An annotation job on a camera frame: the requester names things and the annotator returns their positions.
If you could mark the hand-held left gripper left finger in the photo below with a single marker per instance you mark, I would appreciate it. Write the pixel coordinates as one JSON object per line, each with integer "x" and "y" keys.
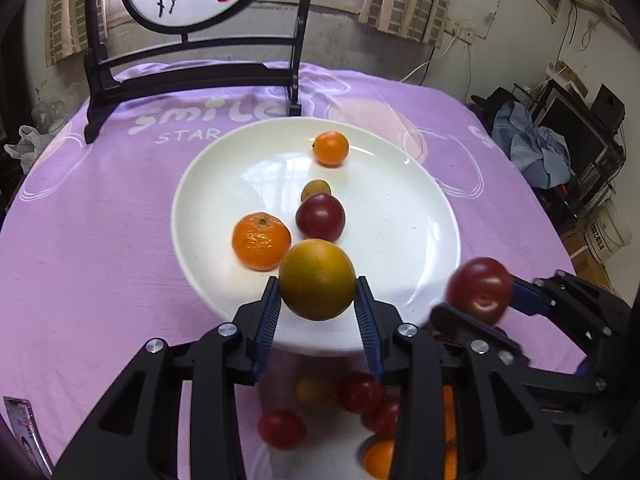
{"x": 269, "y": 310}

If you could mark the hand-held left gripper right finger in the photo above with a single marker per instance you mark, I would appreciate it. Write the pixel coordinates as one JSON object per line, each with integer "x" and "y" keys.
{"x": 365, "y": 320}

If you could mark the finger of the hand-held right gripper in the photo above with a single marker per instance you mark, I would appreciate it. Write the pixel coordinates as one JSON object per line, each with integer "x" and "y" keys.
{"x": 530, "y": 296}
{"x": 460, "y": 322}

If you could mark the dark red tomato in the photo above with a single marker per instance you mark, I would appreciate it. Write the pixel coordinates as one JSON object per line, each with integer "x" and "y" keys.
{"x": 320, "y": 217}
{"x": 480, "y": 287}

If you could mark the green-orange citrus fruit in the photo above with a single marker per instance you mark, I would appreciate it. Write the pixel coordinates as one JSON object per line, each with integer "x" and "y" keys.
{"x": 317, "y": 280}

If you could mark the small yellow fruit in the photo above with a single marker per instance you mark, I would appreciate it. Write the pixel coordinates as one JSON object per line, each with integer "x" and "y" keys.
{"x": 315, "y": 391}

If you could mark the orange mandarin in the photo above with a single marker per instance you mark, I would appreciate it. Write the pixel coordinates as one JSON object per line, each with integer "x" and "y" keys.
{"x": 449, "y": 412}
{"x": 261, "y": 241}
{"x": 378, "y": 460}

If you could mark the large white plate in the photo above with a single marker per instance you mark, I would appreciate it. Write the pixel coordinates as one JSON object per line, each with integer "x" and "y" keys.
{"x": 400, "y": 220}

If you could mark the white bucket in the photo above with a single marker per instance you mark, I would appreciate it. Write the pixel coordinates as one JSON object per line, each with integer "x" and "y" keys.
{"x": 607, "y": 235}

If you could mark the small olive-green fruit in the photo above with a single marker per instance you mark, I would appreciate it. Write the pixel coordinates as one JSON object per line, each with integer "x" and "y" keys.
{"x": 314, "y": 189}

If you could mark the blue cloth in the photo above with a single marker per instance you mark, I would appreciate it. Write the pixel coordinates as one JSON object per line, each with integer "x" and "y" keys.
{"x": 535, "y": 145}

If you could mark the orange tomato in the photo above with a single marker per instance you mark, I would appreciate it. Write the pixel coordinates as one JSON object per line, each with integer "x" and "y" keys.
{"x": 330, "y": 148}

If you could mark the black monitor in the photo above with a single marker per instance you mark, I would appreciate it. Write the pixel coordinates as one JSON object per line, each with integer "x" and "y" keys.
{"x": 580, "y": 130}

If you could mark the purple printed tablecloth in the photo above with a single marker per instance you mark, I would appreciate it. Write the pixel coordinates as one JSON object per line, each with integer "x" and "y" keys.
{"x": 100, "y": 235}

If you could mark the black cloth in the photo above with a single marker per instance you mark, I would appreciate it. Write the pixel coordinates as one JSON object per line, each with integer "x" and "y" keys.
{"x": 495, "y": 102}

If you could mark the black speaker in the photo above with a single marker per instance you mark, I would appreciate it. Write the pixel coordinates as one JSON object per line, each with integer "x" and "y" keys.
{"x": 607, "y": 105}

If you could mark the smartphone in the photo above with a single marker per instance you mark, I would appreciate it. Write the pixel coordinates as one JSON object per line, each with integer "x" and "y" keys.
{"x": 22, "y": 430}

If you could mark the round painted screen black stand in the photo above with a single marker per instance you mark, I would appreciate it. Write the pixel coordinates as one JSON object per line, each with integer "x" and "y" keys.
{"x": 100, "y": 75}

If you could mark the white plastic bag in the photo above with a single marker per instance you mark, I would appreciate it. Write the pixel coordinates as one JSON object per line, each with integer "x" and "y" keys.
{"x": 25, "y": 147}

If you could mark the beige checked curtain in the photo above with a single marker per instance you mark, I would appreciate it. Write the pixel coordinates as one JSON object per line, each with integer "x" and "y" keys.
{"x": 405, "y": 0}
{"x": 65, "y": 20}

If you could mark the white wall socket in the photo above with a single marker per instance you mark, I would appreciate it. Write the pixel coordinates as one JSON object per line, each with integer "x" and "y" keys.
{"x": 466, "y": 35}

